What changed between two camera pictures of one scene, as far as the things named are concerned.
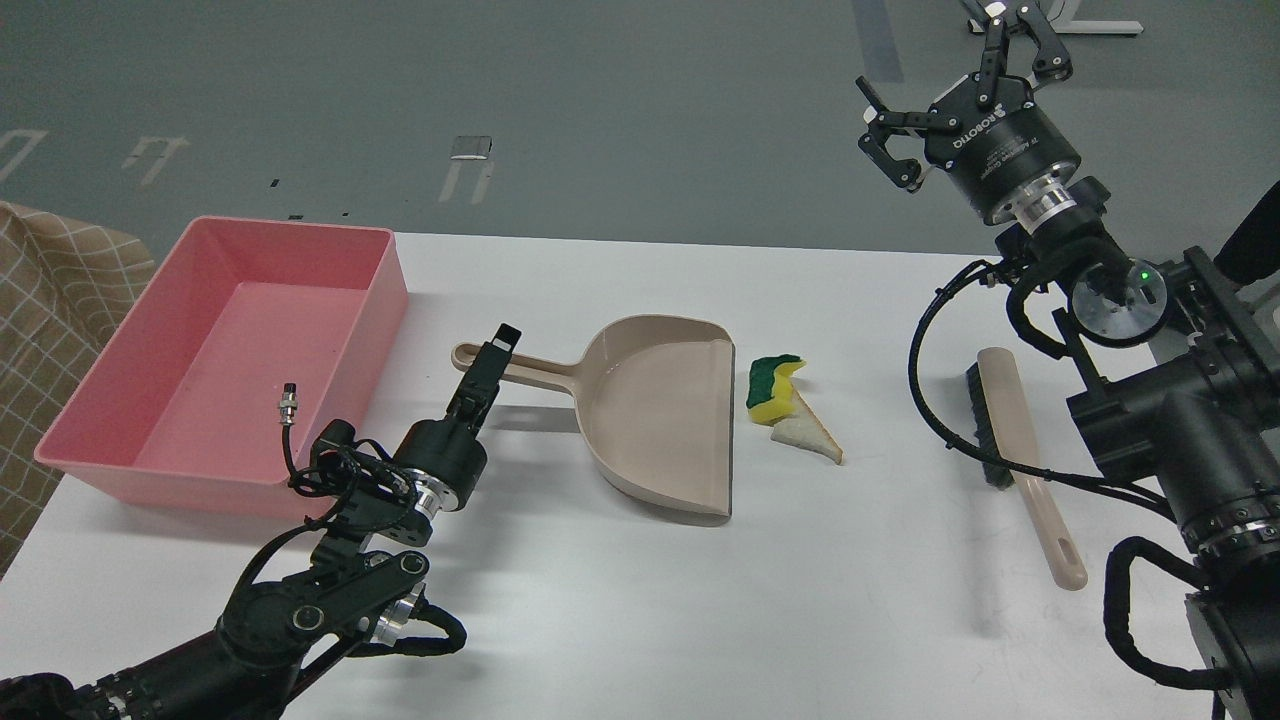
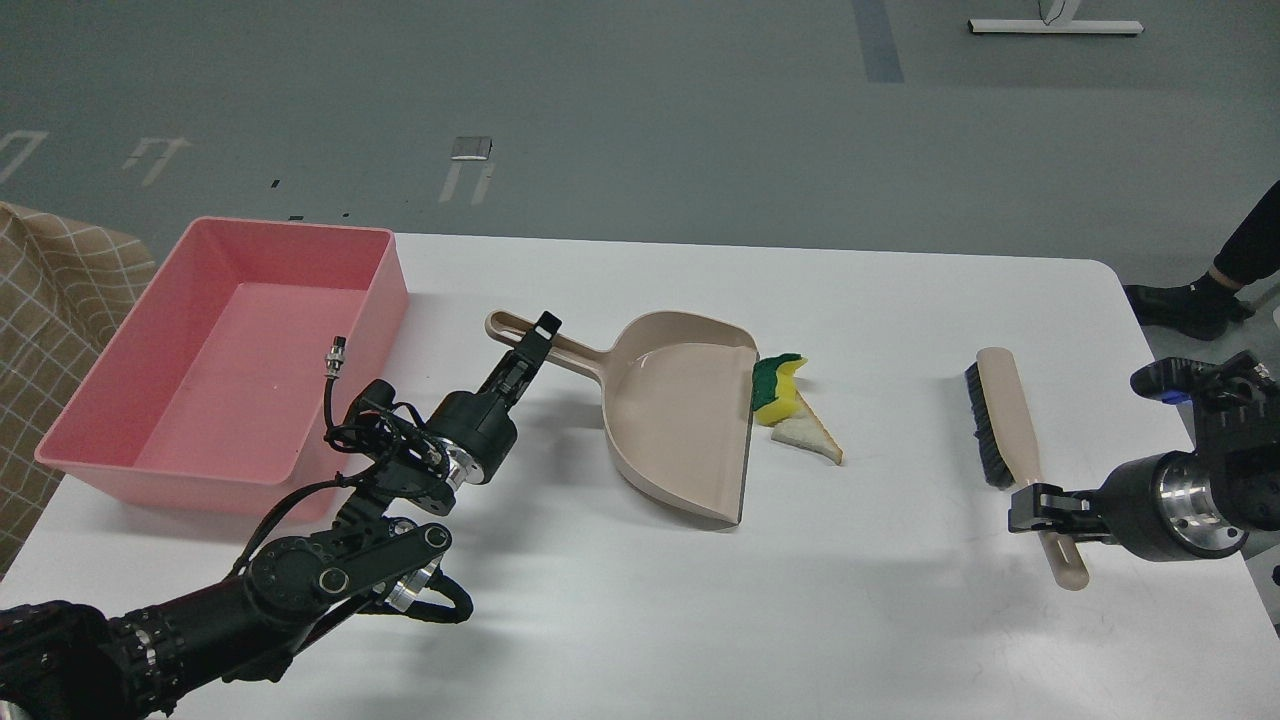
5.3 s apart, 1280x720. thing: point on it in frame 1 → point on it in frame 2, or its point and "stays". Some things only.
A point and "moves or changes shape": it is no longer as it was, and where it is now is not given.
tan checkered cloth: [64, 283] stays
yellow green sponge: [771, 390] stays
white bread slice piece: [804, 430] stays
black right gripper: [1010, 157] → [1160, 506]
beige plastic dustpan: [655, 404] moves or changes shape
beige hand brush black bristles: [1003, 429] stays
